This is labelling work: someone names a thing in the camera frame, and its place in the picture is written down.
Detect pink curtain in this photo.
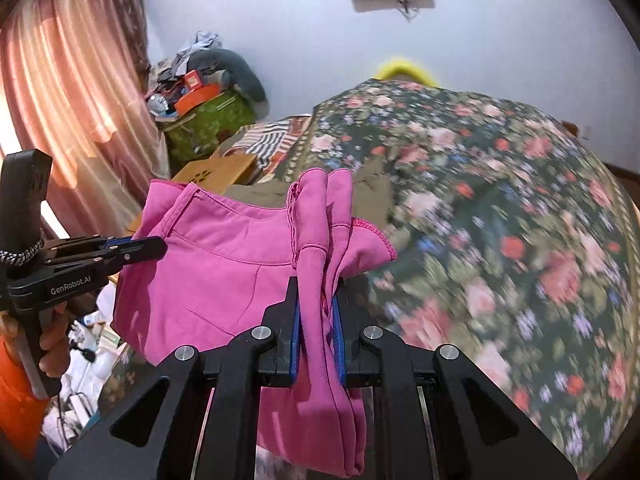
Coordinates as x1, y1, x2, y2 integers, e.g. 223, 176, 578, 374
0, 0, 171, 241

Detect olive green pants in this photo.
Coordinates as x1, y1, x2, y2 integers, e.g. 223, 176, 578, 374
222, 160, 396, 241

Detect striped cloth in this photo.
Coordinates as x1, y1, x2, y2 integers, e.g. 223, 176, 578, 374
220, 116, 313, 173

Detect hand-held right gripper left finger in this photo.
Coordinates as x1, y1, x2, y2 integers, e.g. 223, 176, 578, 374
47, 276, 301, 480

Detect yellow foam tube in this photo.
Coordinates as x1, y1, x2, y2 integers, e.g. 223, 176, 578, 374
375, 57, 441, 87

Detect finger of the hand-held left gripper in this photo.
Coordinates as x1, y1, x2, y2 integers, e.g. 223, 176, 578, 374
47, 237, 169, 286
42, 234, 151, 261

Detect orange box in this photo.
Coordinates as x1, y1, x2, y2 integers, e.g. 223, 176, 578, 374
174, 84, 221, 115

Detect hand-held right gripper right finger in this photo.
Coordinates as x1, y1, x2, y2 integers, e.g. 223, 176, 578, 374
331, 292, 581, 480

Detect braided wrist cord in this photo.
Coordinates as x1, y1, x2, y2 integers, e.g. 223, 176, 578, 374
0, 232, 46, 267

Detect person's left forearm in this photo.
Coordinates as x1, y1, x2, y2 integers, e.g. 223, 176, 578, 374
0, 335, 51, 461

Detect pile of clothes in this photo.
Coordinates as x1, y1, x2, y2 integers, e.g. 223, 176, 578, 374
150, 30, 221, 91

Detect pink pants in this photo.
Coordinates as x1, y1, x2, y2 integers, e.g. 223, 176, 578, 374
111, 167, 398, 478

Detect bamboo lap desk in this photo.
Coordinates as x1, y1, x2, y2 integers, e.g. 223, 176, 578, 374
125, 152, 258, 238

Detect assorted clutter pile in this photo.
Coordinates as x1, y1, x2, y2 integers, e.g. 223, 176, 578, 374
47, 280, 131, 456

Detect green storage box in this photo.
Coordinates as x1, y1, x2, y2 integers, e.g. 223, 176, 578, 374
162, 90, 258, 173

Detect person's left hand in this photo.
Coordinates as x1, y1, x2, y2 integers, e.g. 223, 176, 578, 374
39, 301, 72, 376

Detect grey plush toy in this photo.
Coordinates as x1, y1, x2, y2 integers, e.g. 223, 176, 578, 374
187, 47, 267, 102

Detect floral blanket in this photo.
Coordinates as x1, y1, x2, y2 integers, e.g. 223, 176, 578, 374
97, 77, 636, 480

